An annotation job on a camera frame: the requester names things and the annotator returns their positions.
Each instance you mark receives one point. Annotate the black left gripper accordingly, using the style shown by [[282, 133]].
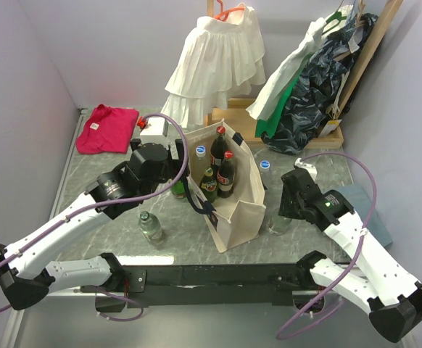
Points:
[[175, 165]]

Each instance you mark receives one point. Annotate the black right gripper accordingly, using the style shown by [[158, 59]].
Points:
[[284, 209]]

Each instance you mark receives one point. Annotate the clear glass bottle green cap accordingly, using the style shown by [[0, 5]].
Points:
[[278, 225], [150, 226]]

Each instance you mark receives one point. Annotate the clear plastic bottle blue cap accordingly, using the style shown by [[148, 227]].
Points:
[[265, 173], [202, 160]]

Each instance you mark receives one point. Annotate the green glass bottle labelled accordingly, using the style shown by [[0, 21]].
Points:
[[209, 185]]

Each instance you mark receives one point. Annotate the beige canvas tote bag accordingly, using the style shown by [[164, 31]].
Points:
[[238, 218]]

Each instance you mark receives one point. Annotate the large cola bottle red cap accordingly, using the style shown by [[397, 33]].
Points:
[[218, 148]]

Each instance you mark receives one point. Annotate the small cola bottle red cap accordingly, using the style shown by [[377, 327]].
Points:
[[226, 175]]

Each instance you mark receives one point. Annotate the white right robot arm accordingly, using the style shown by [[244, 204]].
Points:
[[386, 292]]

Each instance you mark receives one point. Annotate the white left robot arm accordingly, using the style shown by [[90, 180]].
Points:
[[28, 269]]

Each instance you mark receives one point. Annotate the green glass bottle gold cap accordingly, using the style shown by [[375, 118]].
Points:
[[178, 190]]

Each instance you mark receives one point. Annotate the folded pink shirt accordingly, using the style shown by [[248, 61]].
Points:
[[109, 129]]

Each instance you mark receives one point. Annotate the dark blue patterned garment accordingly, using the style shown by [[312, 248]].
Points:
[[313, 100]]

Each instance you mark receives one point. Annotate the green garment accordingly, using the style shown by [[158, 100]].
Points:
[[269, 126]]

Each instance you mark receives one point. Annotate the white ruffled dress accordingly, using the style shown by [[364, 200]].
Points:
[[219, 60]]

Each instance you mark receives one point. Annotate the orange clothes hanger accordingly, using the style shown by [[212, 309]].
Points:
[[223, 14]]

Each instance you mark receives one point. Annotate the white shirt on hanger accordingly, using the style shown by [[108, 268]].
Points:
[[268, 97]]

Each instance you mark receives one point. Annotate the green clothes hanger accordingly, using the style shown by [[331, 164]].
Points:
[[333, 21]]

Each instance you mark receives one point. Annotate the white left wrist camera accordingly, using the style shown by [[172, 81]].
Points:
[[153, 130]]

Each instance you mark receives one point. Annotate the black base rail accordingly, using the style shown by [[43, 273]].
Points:
[[159, 285]]

